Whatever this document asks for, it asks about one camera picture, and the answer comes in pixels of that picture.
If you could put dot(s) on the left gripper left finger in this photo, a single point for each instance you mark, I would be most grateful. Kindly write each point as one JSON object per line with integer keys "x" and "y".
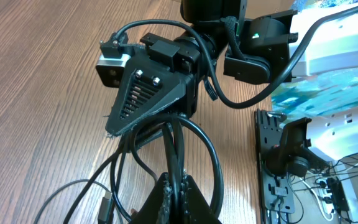
{"x": 156, "y": 209}

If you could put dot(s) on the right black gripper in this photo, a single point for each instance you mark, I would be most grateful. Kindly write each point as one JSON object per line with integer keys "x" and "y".
{"x": 148, "y": 87}

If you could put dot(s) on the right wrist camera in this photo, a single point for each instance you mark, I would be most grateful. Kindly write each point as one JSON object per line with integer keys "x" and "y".
{"x": 111, "y": 64}

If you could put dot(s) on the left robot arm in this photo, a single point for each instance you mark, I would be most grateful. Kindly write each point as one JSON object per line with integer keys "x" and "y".
{"x": 283, "y": 150}

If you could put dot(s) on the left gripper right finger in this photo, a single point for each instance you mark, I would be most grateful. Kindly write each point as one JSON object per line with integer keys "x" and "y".
{"x": 194, "y": 208}

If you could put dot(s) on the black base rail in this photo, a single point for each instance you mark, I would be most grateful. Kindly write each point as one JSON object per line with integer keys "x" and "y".
{"x": 276, "y": 200}

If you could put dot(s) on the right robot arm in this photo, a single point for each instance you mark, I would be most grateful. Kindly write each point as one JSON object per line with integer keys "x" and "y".
{"x": 264, "y": 50}

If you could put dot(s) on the white power strip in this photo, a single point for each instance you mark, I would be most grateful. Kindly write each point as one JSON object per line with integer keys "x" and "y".
{"x": 325, "y": 197}

